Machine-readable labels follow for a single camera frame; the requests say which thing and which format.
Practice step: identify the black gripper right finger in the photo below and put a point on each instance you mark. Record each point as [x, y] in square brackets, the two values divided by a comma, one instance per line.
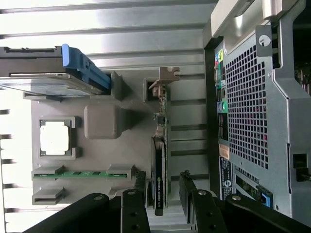
[206, 216]

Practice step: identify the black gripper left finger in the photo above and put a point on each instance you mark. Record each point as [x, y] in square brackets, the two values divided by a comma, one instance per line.
[136, 213]

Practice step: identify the blue case latch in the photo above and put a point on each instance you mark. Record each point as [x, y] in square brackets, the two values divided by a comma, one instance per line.
[264, 196]

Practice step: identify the gray plastic parts rack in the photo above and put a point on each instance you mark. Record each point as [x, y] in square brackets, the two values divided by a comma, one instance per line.
[102, 155]

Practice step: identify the green ram stick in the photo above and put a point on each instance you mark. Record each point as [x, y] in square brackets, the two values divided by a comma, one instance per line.
[80, 174]

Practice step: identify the silver cpu chip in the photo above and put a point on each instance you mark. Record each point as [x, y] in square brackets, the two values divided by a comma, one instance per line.
[54, 138]

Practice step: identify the open black pc case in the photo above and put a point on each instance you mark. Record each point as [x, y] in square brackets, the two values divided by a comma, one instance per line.
[250, 109]

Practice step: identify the hard disk in blue caddy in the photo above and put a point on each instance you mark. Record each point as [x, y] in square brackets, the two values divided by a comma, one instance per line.
[48, 80]

